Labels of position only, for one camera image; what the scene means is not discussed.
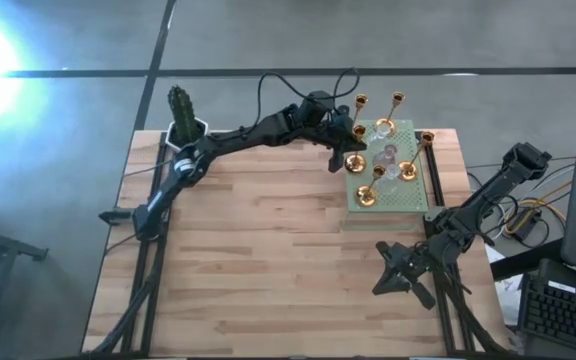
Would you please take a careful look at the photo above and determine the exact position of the black angled support bar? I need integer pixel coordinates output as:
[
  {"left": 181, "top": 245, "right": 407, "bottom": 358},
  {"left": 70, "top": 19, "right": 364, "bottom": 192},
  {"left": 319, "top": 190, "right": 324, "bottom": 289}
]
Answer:
[{"left": 490, "top": 238, "right": 567, "bottom": 282}]

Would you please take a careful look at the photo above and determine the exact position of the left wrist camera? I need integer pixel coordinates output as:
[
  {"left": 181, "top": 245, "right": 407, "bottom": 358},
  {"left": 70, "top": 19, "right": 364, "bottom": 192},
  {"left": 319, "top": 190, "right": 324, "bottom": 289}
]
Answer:
[{"left": 298, "top": 90, "right": 334, "bottom": 126}]

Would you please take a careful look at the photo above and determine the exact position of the white paper sheet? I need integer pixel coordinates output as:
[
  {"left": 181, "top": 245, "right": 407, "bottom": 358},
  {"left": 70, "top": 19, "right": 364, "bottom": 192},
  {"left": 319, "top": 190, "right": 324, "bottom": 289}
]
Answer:
[{"left": 485, "top": 247, "right": 524, "bottom": 331}]

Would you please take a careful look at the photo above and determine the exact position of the clear ribbed glass candle holder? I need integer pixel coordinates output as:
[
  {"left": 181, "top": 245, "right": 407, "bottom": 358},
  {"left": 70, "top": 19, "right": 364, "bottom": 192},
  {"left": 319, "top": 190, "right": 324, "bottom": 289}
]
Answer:
[
  {"left": 380, "top": 163, "right": 404, "bottom": 195},
  {"left": 367, "top": 124, "right": 394, "bottom": 149}
]

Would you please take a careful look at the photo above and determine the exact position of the green cactus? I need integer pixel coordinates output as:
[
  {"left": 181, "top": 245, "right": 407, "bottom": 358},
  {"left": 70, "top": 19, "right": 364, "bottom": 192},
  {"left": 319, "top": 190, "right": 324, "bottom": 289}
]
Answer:
[{"left": 167, "top": 84, "right": 200, "bottom": 146}]

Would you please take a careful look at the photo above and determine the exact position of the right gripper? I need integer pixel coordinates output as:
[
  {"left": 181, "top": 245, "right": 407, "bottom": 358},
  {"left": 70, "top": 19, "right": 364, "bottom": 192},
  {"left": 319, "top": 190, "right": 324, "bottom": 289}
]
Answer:
[{"left": 372, "top": 239, "right": 449, "bottom": 310}]

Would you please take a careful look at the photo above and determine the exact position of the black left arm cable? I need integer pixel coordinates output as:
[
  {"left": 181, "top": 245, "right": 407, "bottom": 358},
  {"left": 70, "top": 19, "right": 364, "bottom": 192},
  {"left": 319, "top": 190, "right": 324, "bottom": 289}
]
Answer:
[{"left": 255, "top": 66, "right": 363, "bottom": 129}]

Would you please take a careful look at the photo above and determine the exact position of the yellow cable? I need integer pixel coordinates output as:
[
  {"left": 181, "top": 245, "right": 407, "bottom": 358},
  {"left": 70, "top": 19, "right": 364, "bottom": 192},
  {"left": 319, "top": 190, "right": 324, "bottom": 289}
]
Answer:
[{"left": 510, "top": 179, "right": 572, "bottom": 224}]

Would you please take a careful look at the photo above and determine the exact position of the black power adapter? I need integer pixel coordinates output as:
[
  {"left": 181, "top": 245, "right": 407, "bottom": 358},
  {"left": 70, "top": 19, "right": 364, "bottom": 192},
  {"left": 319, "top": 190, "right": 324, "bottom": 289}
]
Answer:
[{"left": 506, "top": 207, "right": 544, "bottom": 241}]

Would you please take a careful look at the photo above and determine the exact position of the black keyboard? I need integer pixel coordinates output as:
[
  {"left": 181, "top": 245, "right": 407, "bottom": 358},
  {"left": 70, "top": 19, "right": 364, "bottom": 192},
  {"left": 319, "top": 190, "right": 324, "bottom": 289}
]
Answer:
[{"left": 516, "top": 258, "right": 576, "bottom": 359}]

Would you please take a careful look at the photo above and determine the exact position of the pink ribbed glass candle holder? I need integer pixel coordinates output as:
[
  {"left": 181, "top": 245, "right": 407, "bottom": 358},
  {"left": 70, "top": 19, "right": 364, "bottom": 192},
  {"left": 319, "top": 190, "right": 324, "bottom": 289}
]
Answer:
[{"left": 372, "top": 143, "right": 400, "bottom": 168}]

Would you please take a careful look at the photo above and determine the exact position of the green perforated metal shelf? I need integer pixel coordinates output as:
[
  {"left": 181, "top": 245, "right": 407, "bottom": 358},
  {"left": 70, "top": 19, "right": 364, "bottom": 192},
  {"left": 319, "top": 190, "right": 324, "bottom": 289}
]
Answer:
[{"left": 341, "top": 118, "right": 430, "bottom": 232}]

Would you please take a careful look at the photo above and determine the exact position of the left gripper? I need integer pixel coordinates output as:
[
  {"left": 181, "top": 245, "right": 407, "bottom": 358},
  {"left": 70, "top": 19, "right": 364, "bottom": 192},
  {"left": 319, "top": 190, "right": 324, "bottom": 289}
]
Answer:
[{"left": 317, "top": 104, "right": 369, "bottom": 174}]

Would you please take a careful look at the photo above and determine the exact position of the black tripod stand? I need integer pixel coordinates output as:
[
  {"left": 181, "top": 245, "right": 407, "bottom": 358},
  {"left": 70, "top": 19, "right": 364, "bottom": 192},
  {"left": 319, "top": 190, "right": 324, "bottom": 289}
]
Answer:
[{"left": 0, "top": 199, "right": 50, "bottom": 360}]

